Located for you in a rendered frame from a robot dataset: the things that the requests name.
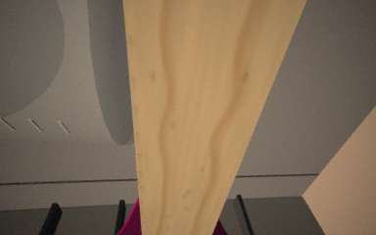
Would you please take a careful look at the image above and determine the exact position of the light wooden plank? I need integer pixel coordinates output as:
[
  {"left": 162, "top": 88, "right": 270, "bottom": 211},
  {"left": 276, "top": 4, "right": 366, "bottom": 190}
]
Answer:
[{"left": 123, "top": 0, "right": 306, "bottom": 235}]

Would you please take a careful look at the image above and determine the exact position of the grey wall-mounted rack frame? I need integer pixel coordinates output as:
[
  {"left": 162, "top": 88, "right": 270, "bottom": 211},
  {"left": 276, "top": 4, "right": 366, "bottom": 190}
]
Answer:
[{"left": 0, "top": 106, "right": 376, "bottom": 235}]

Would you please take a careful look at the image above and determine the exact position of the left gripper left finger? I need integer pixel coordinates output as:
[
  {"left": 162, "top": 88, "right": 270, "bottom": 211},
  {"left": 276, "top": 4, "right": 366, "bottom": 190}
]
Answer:
[{"left": 117, "top": 197, "right": 142, "bottom": 235}]

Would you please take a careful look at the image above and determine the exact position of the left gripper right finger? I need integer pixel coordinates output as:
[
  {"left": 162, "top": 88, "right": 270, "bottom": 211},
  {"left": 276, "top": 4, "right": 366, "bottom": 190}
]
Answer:
[{"left": 212, "top": 219, "right": 228, "bottom": 235}]

